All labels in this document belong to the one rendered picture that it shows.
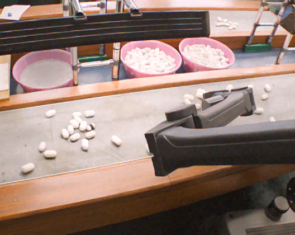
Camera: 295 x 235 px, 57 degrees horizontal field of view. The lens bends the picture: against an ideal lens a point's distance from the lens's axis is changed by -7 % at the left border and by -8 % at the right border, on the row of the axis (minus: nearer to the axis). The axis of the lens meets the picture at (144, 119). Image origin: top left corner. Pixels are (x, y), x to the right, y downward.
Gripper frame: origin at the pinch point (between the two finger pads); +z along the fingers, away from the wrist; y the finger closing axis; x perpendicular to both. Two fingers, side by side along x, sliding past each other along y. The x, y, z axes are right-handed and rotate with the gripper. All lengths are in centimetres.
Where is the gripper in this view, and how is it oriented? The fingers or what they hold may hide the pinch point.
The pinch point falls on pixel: (204, 100)
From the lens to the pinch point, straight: 110.1
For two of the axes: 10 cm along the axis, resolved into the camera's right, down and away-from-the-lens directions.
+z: -3.1, -0.7, 9.5
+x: 1.3, 9.9, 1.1
